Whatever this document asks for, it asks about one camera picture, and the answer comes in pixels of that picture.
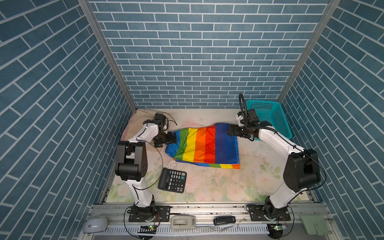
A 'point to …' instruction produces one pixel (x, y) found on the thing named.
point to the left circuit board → (148, 229)
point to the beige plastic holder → (183, 222)
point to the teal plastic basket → (272, 112)
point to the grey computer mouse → (96, 224)
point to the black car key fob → (220, 220)
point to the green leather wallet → (315, 224)
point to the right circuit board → (275, 227)
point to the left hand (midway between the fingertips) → (170, 142)
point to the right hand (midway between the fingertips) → (232, 130)
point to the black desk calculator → (172, 180)
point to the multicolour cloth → (210, 146)
